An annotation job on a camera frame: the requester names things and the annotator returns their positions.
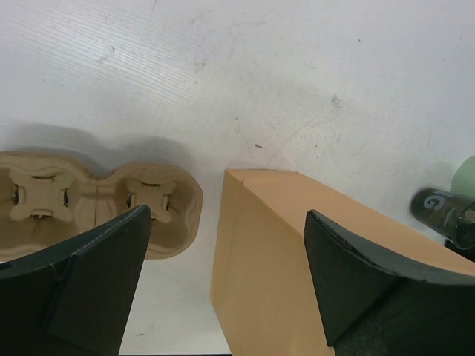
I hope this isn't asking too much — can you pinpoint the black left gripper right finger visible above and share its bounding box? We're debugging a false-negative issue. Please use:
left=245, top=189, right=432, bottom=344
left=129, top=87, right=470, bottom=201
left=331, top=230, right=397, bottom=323
left=304, top=210, right=474, bottom=355

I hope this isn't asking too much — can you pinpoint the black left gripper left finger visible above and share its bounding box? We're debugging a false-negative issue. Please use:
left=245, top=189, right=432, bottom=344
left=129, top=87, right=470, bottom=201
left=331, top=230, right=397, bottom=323
left=1, top=205, right=151, bottom=355

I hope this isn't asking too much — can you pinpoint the brown paper bag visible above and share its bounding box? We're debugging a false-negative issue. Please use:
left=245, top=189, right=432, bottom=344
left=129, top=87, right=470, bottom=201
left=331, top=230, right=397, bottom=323
left=211, top=170, right=474, bottom=355

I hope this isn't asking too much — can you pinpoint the brown pulp cup carrier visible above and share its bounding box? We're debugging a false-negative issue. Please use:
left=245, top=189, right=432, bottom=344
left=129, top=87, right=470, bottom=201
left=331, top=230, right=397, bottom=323
left=1, top=151, right=203, bottom=262

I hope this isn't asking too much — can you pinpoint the green plastic straw holder cup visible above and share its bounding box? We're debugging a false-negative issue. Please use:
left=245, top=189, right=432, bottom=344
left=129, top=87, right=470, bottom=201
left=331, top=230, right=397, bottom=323
left=450, top=156, right=475, bottom=197

